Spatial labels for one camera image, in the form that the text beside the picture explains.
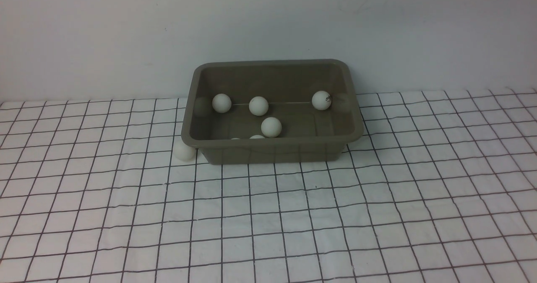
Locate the plain white ping-pong ball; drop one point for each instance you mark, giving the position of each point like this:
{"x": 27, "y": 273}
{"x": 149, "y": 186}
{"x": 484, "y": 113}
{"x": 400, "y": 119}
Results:
{"x": 221, "y": 103}

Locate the olive green plastic bin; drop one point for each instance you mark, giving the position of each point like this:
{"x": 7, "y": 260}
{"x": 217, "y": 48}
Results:
{"x": 288, "y": 86}

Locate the white ball beside bin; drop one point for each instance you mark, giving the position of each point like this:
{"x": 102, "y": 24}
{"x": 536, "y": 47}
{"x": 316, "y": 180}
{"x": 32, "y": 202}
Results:
{"x": 183, "y": 152}

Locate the white black grid tablecloth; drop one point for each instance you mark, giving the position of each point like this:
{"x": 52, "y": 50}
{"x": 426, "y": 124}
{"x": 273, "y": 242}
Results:
{"x": 440, "y": 189}

